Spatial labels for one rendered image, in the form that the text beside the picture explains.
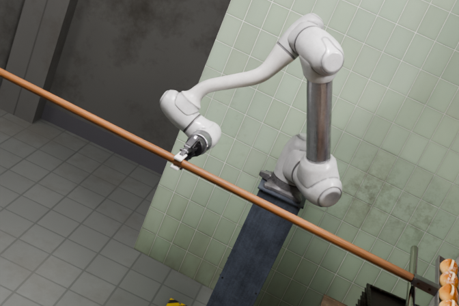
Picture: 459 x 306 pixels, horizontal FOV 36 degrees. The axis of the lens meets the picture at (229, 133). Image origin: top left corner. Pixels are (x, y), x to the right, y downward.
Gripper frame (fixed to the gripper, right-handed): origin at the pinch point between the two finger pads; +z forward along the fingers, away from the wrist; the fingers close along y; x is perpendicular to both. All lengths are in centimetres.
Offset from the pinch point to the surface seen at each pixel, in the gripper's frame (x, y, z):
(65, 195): 87, 120, -137
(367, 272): -93, 66, -120
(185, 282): -6, 120, -113
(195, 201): 8, 74, -119
